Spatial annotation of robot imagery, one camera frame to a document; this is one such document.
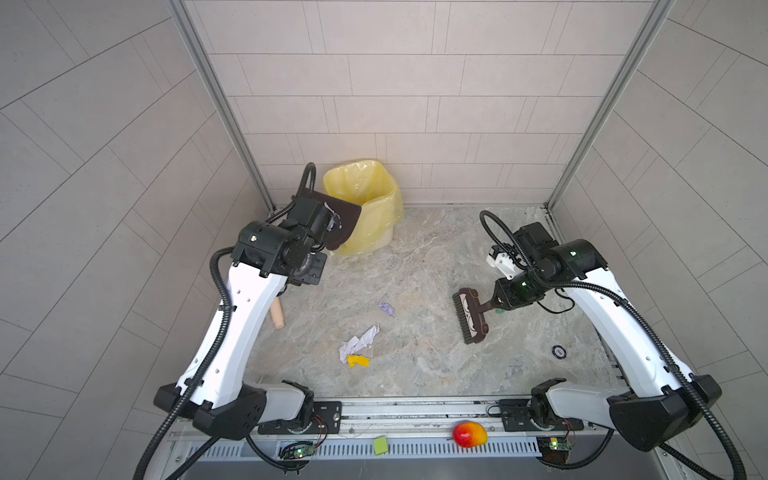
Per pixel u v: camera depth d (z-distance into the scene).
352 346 0.81
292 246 0.40
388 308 0.89
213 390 0.35
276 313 0.87
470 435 0.66
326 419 0.71
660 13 0.71
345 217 0.73
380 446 0.68
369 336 0.84
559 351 0.82
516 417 0.71
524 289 0.58
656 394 0.38
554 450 0.68
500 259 0.65
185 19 0.71
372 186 1.00
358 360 0.79
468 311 0.79
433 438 0.70
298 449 0.65
